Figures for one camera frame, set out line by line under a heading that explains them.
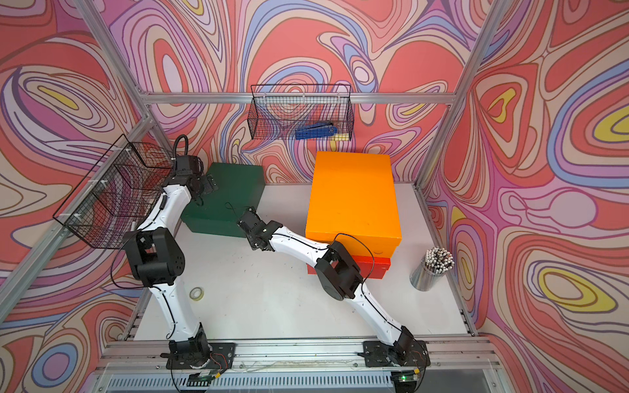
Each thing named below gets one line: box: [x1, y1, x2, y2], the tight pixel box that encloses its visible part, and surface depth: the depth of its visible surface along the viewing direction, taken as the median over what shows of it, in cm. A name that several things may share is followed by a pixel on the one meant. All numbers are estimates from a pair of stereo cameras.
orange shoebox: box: [305, 151, 403, 259], surface depth 64 cm
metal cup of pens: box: [409, 246, 455, 293], surface depth 77 cm
